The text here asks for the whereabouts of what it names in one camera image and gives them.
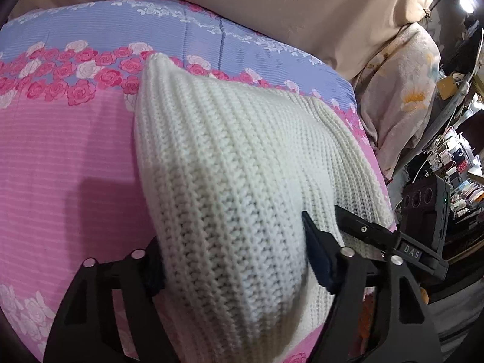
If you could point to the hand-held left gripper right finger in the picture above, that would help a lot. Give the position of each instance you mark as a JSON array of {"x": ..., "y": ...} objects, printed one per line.
[{"x": 318, "y": 259}]

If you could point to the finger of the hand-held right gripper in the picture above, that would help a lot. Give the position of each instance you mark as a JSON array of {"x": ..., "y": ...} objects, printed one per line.
[{"x": 365, "y": 228}]

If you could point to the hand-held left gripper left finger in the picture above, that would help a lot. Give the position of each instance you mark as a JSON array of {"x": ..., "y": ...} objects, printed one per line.
[{"x": 155, "y": 274}]

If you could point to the white knit sweater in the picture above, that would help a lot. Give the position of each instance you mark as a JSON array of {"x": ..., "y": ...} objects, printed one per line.
[{"x": 245, "y": 196}]

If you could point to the cluttered shelf of goods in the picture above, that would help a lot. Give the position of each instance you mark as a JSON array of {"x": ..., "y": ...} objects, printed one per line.
[{"x": 459, "y": 181}]

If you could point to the grey cloth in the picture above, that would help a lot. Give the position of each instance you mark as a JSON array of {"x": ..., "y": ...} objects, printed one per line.
[{"x": 455, "y": 321}]

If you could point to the beige floral quilt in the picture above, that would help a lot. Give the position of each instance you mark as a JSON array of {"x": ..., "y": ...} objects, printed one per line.
[{"x": 400, "y": 94}]

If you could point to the pink blue floral blanket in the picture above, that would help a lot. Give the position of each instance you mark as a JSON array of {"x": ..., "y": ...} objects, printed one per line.
[{"x": 75, "y": 151}]

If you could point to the bright lamp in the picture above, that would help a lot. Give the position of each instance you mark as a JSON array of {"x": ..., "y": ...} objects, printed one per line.
[{"x": 467, "y": 3}]

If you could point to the beige bed sheet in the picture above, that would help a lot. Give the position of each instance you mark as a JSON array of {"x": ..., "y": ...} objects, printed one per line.
[{"x": 302, "y": 7}]

